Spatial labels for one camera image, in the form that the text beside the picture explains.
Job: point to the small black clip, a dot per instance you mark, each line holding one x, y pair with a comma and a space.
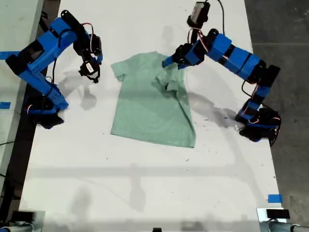
157, 229

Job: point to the long blue tape strip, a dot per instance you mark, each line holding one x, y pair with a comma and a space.
7, 55

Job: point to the grey metal tube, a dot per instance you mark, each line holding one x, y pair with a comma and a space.
287, 227
14, 228

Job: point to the black metal stand leg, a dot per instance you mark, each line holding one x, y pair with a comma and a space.
44, 21

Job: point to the gripper camera stalk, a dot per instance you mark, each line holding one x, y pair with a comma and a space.
86, 58
195, 33

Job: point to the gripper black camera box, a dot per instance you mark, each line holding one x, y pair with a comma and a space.
88, 68
199, 13

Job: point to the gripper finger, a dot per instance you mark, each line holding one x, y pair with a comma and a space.
99, 60
181, 67
169, 61

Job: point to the short blue tape strip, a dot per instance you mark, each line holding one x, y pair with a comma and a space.
275, 198
4, 105

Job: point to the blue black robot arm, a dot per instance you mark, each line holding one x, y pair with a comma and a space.
241, 60
39, 82

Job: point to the pale green T-shirt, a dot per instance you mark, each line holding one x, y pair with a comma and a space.
149, 108

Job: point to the small black box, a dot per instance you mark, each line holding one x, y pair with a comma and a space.
277, 213
22, 216

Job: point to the white mounting plate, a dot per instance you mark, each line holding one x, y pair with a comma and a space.
38, 217
262, 217

